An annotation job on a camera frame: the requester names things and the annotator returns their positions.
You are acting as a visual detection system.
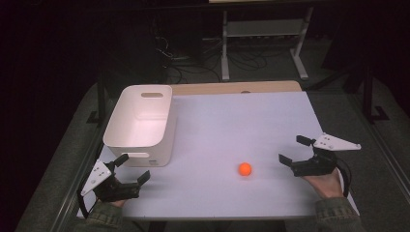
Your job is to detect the wooden table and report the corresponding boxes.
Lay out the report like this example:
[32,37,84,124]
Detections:
[169,80,303,97]

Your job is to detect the white metal desk frame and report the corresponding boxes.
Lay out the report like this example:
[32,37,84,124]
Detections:
[220,6,315,82]

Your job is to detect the person's left hand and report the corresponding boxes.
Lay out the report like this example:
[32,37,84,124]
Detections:
[109,199,129,209]

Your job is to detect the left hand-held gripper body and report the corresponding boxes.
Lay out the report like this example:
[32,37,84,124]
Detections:
[80,159,141,203]

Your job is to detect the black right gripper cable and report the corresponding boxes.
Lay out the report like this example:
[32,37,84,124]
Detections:
[337,159,354,198]

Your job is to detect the orange ball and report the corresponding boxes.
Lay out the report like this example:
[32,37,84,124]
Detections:
[238,161,252,177]

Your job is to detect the person's right hand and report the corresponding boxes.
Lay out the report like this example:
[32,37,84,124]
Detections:
[303,167,344,199]

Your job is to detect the black metal stand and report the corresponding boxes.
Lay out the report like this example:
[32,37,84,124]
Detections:
[361,64,391,125]
[86,72,109,125]

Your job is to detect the white plastic bin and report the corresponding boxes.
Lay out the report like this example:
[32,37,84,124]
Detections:
[102,84,178,168]

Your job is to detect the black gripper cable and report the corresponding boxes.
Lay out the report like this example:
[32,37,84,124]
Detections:
[76,188,100,220]
[337,159,354,198]

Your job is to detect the black floor cables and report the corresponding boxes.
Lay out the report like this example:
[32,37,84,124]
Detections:
[154,34,291,83]

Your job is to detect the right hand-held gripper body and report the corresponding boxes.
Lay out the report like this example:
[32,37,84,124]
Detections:
[290,132,362,178]

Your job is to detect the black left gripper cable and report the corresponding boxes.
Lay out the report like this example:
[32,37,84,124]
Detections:
[76,188,100,220]

